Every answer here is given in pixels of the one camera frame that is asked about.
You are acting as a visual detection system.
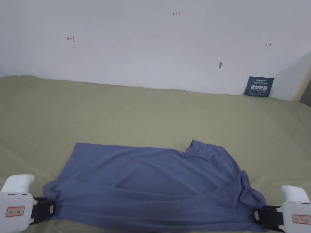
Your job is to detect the dark blue printed card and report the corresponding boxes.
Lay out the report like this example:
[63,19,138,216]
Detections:
[244,76,275,98]

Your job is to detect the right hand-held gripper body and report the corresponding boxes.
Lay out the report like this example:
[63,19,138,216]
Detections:
[277,185,311,233]

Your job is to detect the wooden door frame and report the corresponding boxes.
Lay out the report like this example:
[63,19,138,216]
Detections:
[292,72,311,107]

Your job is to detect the bed with pale green sheet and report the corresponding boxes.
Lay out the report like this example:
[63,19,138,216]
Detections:
[0,76,311,233]

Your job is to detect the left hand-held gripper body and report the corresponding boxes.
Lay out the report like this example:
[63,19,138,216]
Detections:
[0,174,39,233]

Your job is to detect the blue shirt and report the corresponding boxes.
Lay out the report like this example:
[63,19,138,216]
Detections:
[43,139,267,230]

